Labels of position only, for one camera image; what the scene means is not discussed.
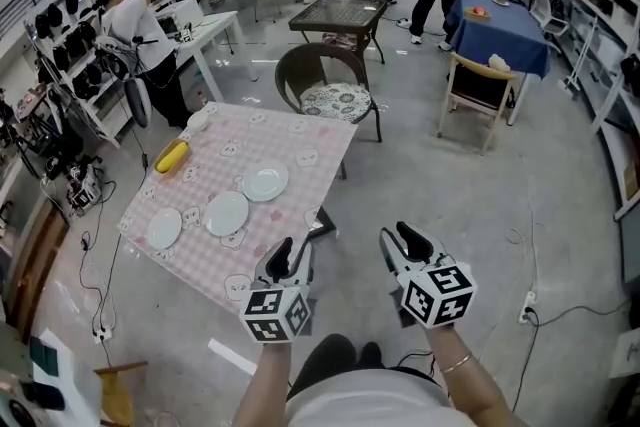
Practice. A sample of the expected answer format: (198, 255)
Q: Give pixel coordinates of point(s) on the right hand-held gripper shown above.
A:
(437, 297)

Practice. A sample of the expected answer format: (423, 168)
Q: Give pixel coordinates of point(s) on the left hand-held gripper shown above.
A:
(272, 312)

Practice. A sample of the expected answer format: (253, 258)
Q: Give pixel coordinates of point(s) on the small white plate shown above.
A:
(165, 228)

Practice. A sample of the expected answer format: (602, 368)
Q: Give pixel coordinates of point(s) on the person's right forearm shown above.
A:
(462, 380)

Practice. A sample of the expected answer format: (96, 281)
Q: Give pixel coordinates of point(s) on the person's left forearm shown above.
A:
(267, 385)

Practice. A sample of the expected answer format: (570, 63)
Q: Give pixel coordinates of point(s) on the person's black trousers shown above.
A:
(330, 360)

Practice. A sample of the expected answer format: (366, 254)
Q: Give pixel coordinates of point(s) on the pink checked tablecloth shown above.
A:
(270, 140)

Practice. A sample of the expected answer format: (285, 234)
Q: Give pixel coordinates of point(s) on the white power strip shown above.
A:
(527, 307)
(102, 335)

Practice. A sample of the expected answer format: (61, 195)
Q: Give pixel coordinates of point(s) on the person's white shirt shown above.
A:
(370, 402)

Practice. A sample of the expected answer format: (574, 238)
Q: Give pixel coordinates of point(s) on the floral seat cushion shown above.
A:
(336, 100)

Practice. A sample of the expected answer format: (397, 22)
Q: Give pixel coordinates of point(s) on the small white bowl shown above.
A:
(198, 120)

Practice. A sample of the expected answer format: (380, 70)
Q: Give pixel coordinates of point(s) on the wooden chair with dark back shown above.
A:
(477, 87)

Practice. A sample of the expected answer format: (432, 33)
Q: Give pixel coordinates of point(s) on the dark wicker chair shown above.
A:
(300, 65)

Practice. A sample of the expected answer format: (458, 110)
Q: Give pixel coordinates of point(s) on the white soft object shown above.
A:
(500, 62)

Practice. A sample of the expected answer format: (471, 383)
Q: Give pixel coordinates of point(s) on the light wooden chair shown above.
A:
(117, 390)

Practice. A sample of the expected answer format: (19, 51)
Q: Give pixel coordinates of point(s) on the white standing fan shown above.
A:
(136, 101)

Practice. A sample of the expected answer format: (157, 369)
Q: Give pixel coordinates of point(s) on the table with blue cloth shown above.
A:
(500, 35)

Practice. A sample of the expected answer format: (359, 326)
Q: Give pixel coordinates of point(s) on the dark glass-top table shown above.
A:
(340, 12)

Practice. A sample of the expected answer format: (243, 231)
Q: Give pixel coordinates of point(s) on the basket of fruit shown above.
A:
(478, 12)

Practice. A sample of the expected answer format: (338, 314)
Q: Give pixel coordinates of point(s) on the small plate with food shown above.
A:
(501, 1)

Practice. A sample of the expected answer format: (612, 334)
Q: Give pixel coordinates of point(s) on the white mesh chair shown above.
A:
(547, 15)

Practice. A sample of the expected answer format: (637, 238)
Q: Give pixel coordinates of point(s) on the shelf rack of black bags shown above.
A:
(75, 45)

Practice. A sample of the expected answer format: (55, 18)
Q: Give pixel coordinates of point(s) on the white shelf unit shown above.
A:
(607, 15)

